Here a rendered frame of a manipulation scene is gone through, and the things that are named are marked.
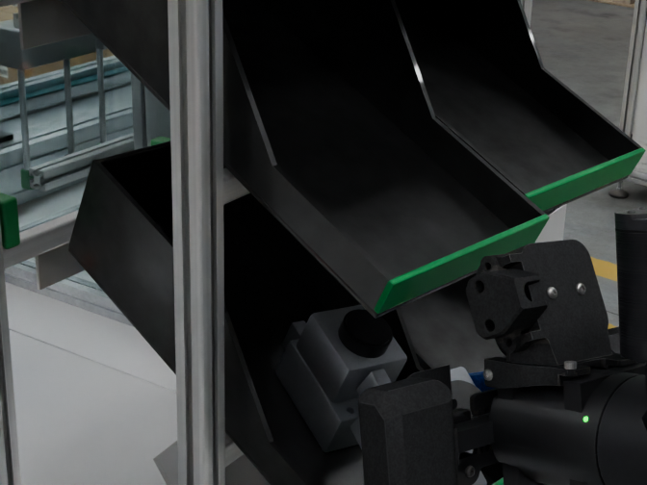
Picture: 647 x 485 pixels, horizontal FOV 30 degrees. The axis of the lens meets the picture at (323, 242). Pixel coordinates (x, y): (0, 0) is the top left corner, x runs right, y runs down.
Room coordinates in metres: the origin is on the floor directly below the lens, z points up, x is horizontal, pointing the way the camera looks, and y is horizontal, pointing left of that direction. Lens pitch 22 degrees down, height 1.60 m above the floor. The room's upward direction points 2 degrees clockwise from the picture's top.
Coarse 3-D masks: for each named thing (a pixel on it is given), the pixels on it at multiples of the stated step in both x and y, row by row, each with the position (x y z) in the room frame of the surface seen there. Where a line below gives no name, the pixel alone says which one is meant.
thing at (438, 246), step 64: (64, 0) 0.69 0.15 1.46; (128, 0) 0.65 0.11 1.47; (256, 0) 0.76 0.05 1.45; (320, 0) 0.72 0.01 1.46; (384, 0) 0.69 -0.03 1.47; (128, 64) 0.65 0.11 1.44; (256, 64) 0.69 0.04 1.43; (320, 64) 0.72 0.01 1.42; (384, 64) 0.69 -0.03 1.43; (256, 128) 0.58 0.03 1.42; (320, 128) 0.65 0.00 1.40; (384, 128) 0.67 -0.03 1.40; (448, 128) 0.66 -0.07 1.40; (256, 192) 0.58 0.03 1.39; (320, 192) 0.60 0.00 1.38; (384, 192) 0.62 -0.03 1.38; (448, 192) 0.64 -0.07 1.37; (512, 192) 0.62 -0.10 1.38; (320, 256) 0.55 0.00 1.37; (384, 256) 0.56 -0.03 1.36; (448, 256) 0.55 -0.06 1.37
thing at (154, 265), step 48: (96, 192) 0.67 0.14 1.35; (144, 192) 0.72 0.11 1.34; (96, 240) 0.67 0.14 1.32; (144, 240) 0.64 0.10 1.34; (240, 240) 0.75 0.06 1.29; (288, 240) 0.74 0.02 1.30; (144, 288) 0.64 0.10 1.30; (240, 288) 0.71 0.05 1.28; (288, 288) 0.72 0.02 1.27; (336, 288) 0.71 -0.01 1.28; (144, 336) 0.64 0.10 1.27; (240, 336) 0.67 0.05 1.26; (240, 384) 0.59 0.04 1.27; (240, 432) 0.59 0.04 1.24; (288, 432) 0.61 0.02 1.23; (288, 480) 0.56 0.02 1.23; (336, 480) 0.58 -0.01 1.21
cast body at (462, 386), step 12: (372, 372) 0.59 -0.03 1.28; (384, 372) 0.60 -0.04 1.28; (456, 372) 0.57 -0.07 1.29; (360, 384) 0.60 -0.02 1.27; (372, 384) 0.59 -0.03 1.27; (456, 384) 0.55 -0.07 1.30; (468, 384) 0.55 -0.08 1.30; (456, 396) 0.54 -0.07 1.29; (468, 396) 0.54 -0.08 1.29; (456, 408) 0.54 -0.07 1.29; (468, 408) 0.54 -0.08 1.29; (360, 444) 0.57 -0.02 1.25; (480, 480) 0.55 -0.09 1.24
